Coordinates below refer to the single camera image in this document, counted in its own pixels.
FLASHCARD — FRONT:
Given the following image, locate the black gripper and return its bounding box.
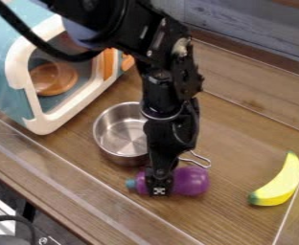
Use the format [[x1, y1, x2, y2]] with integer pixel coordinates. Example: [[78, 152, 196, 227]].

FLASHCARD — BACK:
[[139, 76, 198, 196]]

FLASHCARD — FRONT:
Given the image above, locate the purple toy eggplant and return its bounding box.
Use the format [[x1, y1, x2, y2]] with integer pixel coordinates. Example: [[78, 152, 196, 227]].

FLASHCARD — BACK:
[[125, 167, 209, 196]]

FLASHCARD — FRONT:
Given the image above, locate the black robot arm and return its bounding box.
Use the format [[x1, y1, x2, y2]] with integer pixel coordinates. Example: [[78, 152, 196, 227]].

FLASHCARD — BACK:
[[35, 0, 208, 196]]

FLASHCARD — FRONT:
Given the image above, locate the yellow toy banana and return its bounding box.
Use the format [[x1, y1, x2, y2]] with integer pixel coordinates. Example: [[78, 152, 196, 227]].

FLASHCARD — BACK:
[[248, 151, 299, 207]]

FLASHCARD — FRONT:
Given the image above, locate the orange plate inside microwave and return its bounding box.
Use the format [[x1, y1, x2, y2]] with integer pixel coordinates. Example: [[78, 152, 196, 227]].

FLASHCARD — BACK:
[[28, 62, 78, 97]]

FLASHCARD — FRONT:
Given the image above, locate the blue white toy microwave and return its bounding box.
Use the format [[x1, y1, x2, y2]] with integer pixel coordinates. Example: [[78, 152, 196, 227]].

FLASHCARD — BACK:
[[0, 0, 135, 136]]

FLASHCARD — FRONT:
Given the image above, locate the silver pot with handle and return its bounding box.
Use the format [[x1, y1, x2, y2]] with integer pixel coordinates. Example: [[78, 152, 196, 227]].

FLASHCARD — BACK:
[[91, 101, 212, 169]]

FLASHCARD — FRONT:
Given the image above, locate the black cable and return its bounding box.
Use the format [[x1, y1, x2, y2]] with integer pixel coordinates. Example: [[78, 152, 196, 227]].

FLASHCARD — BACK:
[[0, 0, 105, 63]]

